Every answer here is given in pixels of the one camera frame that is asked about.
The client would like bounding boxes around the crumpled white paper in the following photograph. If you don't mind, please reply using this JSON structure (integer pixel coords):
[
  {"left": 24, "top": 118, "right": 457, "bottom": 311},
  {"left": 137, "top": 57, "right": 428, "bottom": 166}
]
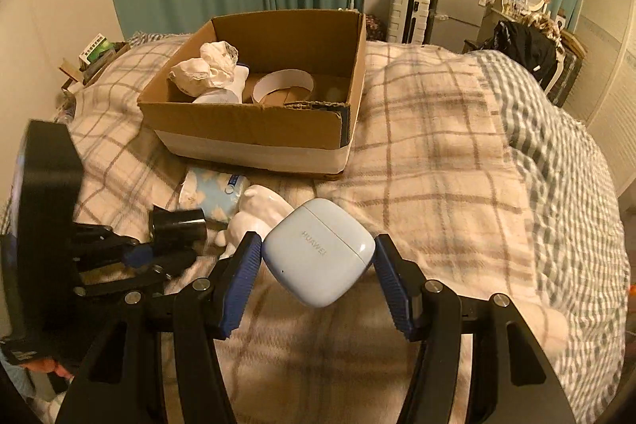
[{"left": 168, "top": 41, "right": 240, "bottom": 97}]

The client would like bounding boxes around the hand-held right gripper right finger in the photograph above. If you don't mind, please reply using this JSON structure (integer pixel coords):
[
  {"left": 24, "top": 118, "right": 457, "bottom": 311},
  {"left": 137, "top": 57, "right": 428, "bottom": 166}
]
[{"left": 372, "top": 232, "right": 580, "bottom": 424}]

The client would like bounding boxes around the silver refrigerator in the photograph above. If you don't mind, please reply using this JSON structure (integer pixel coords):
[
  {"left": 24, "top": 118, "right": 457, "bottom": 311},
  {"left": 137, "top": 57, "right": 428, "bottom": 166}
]
[{"left": 426, "top": 0, "right": 490, "bottom": 53}]

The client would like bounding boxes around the white bear figurine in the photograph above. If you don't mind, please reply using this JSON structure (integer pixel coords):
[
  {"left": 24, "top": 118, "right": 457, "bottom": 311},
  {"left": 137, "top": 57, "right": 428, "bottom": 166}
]
[{"left": 217, "top": 184, "right": 295, "bottom": 262}]

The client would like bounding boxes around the light blue earbuds case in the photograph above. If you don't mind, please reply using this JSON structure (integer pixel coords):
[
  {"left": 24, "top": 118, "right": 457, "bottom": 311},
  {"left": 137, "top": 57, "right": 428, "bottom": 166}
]
[{"left": 262, "top": 198, "right": 377, "bottom": 310}]

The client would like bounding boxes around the blue tissue packet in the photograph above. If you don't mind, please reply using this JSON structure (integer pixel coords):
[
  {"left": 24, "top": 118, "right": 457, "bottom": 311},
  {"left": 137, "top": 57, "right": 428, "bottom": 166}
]
[{"left": 179, "top": 168, "right": 250, "bottom": 221}]

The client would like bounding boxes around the white plastic bottle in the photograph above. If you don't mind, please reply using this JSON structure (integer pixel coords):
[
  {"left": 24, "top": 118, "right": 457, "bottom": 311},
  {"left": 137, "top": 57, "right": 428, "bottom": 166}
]
[{"left": 191, "top": 65, "right": 250, "bottom": 104}]

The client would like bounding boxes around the white suitcase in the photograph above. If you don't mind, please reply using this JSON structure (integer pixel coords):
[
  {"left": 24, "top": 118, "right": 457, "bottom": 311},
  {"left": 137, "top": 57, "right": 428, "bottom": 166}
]
[{"left": 386, "top": 0, "right": 432, "bottom": 45}]

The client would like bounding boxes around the grey gingham blanket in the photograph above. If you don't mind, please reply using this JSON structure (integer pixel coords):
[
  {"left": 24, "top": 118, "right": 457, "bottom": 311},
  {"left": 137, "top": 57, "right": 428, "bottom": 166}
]
[{"left": 464, "top": 49, "right": 632, "bottom": 424}]

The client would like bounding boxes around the black clothing pile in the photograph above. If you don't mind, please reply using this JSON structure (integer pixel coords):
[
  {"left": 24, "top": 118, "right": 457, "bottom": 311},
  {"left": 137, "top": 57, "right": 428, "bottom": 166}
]
[{"left": 489, "top": 21, "right": 558, "bottom": 82}]

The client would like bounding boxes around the checkered storage trunk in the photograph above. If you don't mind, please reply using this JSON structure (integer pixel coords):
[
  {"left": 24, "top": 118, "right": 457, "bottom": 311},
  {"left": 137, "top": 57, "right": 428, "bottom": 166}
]
[{"left": 544, "top": 31, "right": 587, "bottom": 107}]

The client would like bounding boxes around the brown cardboard box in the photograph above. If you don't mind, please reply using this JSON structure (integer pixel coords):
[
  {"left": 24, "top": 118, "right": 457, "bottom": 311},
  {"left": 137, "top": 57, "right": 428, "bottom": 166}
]
[{"left": 136, "top": 8, "right": 367, "bottom": 180}]

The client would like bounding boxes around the plaid cream blanket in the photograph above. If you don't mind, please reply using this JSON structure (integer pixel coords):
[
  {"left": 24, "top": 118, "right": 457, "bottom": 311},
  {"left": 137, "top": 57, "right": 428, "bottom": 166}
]
[{"left": 0, "top": 34, "right": 572, "bottom": 424}]

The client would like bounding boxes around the small black cylinder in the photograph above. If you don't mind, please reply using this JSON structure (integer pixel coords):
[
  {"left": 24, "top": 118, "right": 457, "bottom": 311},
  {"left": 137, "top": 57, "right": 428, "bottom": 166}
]
[{"left": 148, "top": 207, "right": 208, "bottom": 252}]

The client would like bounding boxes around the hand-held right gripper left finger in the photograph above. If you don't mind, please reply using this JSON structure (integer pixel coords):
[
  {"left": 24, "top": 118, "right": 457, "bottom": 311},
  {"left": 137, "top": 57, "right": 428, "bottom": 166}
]
[{"left": 54, "top": 230, "right": 264, "bottom": 424}]

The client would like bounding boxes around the green printed box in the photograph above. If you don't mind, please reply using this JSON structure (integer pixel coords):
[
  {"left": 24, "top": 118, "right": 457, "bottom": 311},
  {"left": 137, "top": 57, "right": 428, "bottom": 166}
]
[{"left": 78, "top": 33, "right": 117, "bottom": 67}]

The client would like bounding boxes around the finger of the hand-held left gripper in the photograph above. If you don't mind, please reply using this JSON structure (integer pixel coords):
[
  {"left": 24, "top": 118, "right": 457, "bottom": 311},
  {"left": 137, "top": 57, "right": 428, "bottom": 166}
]
[
  {"left": 74, "top": 252, "right": 197, "bottom": 300},
  {"left": 74, "top": 225, "right": 150, "bottom": 268}
]

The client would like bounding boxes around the white paper ring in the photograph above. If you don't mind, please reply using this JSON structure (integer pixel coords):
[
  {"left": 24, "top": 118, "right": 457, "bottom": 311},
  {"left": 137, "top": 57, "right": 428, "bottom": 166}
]
[{"left": 251, "top": 70, "right": 315, "bottom": 105}]

